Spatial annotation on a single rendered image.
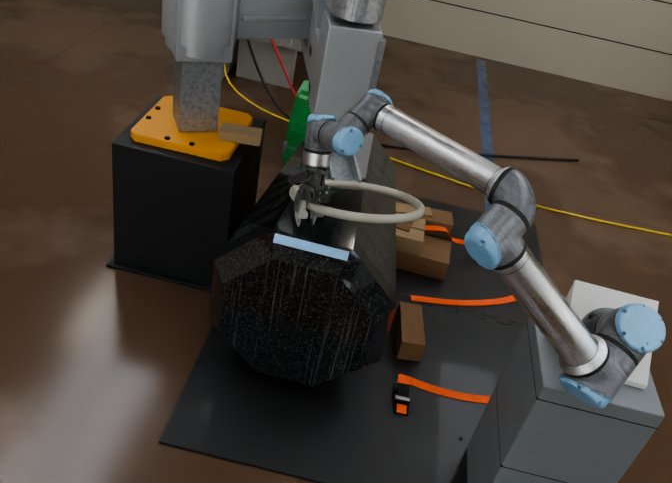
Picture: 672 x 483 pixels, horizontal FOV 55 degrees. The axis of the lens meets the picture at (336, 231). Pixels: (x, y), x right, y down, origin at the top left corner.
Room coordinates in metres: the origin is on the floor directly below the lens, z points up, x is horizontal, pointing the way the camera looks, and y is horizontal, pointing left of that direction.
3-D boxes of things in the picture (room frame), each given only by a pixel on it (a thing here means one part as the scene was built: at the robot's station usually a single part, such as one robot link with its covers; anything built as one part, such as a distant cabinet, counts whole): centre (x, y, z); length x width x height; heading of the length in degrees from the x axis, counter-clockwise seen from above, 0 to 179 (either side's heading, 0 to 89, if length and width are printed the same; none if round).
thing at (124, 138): (2.90, 0.81, 0.37); 0.66 x 0.66 x 0.74; 88
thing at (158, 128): (2.90, 0.81, 0.76); 0.49 x 0.49 x 0.05; 88
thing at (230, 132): (2.84, 0.56, 0.81); 0.20 x 0.10 x 0.05; 96
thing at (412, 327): (2.51, -0.48, 0.07); 0.30 x 0.12 x 0.12; 4
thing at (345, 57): (2.71, 0.13, 1.30); 0.36 x 0.22 x 0.45; 14
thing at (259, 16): (3.01, 0.65, 1.35); 0.74 x 0.34 x 0.25; 126
